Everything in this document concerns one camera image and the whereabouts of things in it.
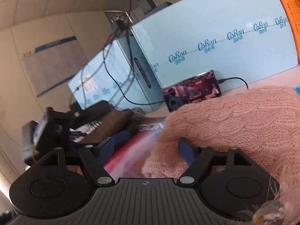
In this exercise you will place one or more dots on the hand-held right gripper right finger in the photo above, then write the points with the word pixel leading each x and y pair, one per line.
pixel 185 149

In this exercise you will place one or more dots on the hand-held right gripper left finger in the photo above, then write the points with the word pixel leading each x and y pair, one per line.
pixel 106 147

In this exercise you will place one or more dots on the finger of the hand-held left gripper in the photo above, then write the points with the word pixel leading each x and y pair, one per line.
pixel 121 137

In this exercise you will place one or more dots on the pink knit sweater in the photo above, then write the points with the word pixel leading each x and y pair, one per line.
pixel 234 126

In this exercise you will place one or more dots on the brown object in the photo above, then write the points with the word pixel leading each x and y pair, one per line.
pixel 112 124

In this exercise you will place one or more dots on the black object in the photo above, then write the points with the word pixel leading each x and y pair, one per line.
pixel 93 109

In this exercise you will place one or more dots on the black smartphone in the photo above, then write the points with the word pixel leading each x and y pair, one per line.
pixel 194 91

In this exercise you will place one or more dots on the light blue carton with sticker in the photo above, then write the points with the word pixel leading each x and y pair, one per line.
pixel 117 58

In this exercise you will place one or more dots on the small black power adapter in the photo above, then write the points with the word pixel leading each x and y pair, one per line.
pixel 118 25

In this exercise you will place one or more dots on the large black power adapter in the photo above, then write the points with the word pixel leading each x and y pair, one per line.
pixel 146 4

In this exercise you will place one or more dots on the large light blue carton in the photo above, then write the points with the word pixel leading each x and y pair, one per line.
pixel 211 16

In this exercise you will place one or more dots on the flat black device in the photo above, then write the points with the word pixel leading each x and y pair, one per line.
pixel 161 6

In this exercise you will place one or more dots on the orange carton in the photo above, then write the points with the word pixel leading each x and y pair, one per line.
pixel 290 11

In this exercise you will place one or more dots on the blue and white wall chart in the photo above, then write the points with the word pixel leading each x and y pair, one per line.
pixel 51 68

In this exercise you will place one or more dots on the metal wall socket plate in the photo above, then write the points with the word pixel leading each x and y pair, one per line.
pixel 110 15

